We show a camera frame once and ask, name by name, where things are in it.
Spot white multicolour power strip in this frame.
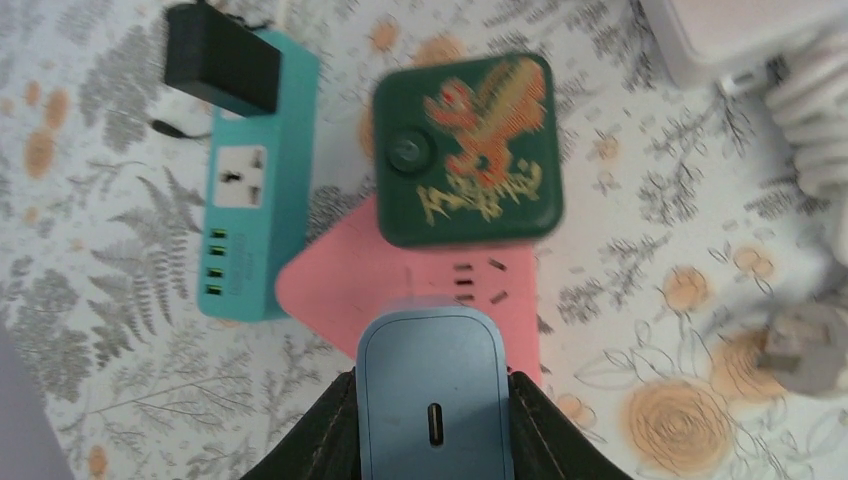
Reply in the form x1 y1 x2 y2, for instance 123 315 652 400
640 1 847 89

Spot black power adapter with cord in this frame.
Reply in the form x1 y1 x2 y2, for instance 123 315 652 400
163 1 283 117

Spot pink triangular power strip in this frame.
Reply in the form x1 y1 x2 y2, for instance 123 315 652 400
275 197 542 383

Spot light blue small adapter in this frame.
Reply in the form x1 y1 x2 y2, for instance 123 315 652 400
355 305 514 480

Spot dark green cube adapter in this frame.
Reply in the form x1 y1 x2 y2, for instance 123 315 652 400
371 52 565 248

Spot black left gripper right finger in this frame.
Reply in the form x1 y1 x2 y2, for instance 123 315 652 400
508 371 631 480

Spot braided white cable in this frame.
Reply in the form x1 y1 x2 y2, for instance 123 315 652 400
718 33 848 399

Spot teal power strip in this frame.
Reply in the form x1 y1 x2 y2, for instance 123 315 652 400
197 30 320 323

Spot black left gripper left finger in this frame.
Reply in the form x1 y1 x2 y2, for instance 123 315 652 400
242 370 361 480

